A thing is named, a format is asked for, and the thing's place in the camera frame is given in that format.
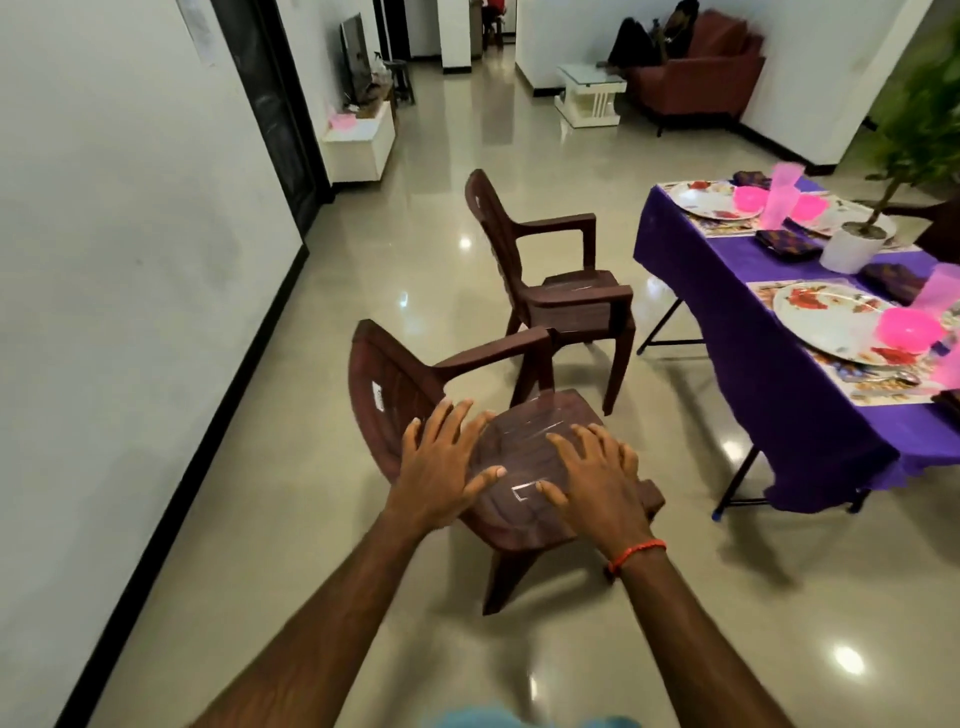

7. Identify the green plant in white pot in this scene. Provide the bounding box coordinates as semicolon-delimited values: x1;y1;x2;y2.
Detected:
819;22;960;276

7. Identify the white low cabinet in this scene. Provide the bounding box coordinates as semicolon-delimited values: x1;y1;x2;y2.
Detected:
319;102;399;186

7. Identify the red wrist thread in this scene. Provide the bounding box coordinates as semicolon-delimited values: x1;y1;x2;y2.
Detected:
603;538;671;581

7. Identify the person's left forearm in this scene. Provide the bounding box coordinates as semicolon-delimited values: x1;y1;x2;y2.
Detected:
192;517;429;728

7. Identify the black television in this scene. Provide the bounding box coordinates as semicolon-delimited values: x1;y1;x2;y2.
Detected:
337;15;377;107

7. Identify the white small table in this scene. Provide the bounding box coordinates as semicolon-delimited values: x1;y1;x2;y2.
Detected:
555;64;629;131

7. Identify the purple tablecloth table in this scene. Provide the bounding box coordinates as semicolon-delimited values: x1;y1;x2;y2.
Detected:
633;172;960;519

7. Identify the brown armchair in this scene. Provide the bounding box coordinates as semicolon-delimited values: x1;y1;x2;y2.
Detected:
627;12;767;137

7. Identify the black stool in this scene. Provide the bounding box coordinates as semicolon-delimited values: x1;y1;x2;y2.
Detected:
378;52;417;107

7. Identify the person's teal t-shirt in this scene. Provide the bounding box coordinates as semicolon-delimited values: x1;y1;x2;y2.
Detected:
427;708;647;728

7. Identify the person's right forearm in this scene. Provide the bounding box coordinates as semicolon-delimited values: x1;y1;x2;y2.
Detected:
615;555;794;728

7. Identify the dark wooden door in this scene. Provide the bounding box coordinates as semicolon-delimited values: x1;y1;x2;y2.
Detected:
210;0;332;234

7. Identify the floral placemat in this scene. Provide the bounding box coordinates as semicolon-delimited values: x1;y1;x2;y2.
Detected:
660;180;782;239
750;280;960;407

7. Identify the brown plastic chair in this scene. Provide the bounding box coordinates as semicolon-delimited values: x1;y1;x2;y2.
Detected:
348;318;666;617
463;168;638;417

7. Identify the person's left hand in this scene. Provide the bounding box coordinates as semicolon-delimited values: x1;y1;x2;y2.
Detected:
382;397;509;539

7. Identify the white floral plate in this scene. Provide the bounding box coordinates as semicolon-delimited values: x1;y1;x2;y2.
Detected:
772;282;932;369
810;199;902;249
664;180;767;224

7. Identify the person's right hand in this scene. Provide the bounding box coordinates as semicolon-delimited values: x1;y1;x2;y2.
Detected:
535;423;662;560

